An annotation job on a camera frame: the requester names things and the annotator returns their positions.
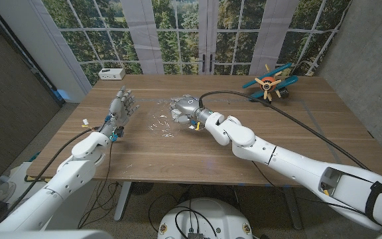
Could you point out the grey table leg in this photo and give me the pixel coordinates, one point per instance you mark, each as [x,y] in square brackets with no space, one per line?
[123,202]
[293,209]

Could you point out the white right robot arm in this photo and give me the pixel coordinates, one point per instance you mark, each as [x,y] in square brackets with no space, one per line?
[293,162]

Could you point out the black round fan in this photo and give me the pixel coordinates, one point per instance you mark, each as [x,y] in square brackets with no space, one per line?
[141,187]

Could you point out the printed window forest backdrop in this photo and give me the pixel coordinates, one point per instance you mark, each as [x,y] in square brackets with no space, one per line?
[177,33]

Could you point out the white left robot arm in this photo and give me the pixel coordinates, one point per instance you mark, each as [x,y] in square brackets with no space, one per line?
[71,172]

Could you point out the white power box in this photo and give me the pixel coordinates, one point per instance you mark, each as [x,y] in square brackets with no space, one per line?
[111,73]

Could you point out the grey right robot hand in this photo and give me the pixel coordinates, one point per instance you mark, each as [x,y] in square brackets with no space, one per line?
[191,104]

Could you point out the teal wooden toy airplane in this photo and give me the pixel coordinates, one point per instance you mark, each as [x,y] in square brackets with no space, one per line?
[267,83]

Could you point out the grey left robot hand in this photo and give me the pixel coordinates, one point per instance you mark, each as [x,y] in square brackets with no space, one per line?
[119,108]

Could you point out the clear plastic wrap sheet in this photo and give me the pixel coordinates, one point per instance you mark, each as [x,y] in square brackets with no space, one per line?
[161,123]

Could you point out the white flat floor panel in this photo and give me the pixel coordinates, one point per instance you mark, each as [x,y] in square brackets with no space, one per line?
[22,176]

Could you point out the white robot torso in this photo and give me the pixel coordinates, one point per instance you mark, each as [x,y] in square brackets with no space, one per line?
[207,219]

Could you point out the white shoe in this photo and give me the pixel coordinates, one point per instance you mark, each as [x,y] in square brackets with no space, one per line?
[3,192]

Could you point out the dark brown door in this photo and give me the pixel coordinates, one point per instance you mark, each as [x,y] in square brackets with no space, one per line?
[12,99]

